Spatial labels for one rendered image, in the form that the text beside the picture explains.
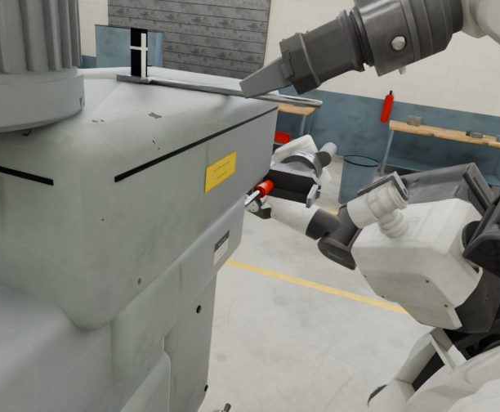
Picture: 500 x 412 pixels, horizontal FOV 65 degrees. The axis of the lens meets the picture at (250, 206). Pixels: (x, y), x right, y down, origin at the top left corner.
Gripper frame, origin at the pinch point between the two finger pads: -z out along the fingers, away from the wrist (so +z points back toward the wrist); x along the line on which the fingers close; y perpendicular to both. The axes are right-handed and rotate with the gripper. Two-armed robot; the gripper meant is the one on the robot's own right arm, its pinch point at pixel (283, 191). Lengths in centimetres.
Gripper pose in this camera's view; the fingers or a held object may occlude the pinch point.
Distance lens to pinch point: 72.7
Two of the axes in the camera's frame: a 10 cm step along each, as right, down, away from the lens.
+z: 3.3, -3.4, 8.8
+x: 9.4, 2.2, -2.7
